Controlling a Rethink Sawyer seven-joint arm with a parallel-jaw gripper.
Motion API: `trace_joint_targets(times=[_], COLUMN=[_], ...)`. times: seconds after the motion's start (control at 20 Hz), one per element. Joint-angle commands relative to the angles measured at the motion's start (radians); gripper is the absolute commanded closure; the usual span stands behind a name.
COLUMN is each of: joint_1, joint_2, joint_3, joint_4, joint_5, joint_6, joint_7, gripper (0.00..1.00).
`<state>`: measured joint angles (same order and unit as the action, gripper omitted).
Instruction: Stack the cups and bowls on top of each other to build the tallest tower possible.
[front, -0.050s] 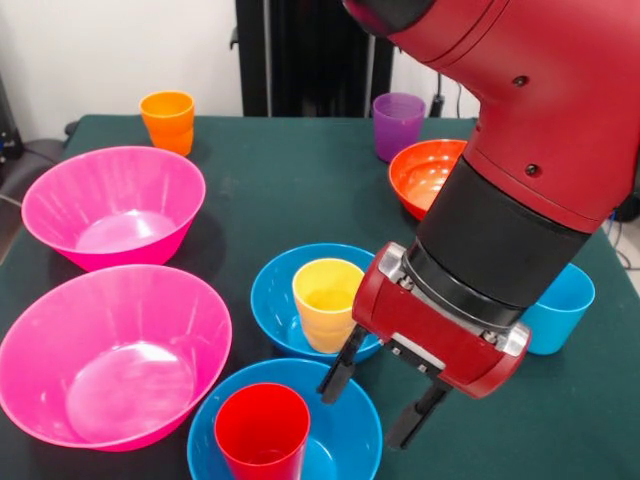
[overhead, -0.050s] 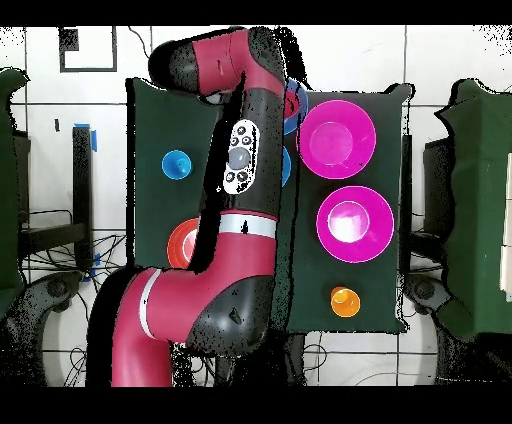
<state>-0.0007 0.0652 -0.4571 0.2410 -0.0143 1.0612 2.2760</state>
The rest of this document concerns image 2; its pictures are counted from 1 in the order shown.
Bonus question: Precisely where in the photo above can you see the tangle of floor cables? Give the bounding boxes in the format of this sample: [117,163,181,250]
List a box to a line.
[19,207,129,387]

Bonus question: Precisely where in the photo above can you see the light blue plastic cup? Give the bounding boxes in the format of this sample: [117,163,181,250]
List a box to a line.
[160,149,194,181]

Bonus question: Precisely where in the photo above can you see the thin black cable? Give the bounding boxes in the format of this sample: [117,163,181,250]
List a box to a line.
[127,25,151,57]

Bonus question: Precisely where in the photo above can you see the blue plastic bowl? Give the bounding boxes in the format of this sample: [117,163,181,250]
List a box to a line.
[280,145,293,188]
[282,77,310,137]

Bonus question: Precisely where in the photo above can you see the black metal stand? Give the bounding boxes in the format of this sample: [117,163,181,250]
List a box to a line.
[399,133,414,277]
[17,125,95,271]

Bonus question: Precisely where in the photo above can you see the black tape square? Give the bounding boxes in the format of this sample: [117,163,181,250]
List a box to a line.
[58,25,118,74]

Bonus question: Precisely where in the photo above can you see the orange plastic cup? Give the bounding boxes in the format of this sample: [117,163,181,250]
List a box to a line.
[330,286,362,319]

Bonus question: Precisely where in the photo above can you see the dark green table cloth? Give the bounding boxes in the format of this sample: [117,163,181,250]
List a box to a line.
[125,77,415,335]

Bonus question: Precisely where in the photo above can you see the pink plastic bowl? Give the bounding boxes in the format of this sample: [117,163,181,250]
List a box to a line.
[297,99,378,181]
[315,184,396,264]

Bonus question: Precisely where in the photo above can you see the green-covered side table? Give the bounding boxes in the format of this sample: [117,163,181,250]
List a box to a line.
[0,67,33,321]
[435,77,512,341]

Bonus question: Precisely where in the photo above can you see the red-orange plastic bowl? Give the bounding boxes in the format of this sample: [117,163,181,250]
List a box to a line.
[166,217,200,270]

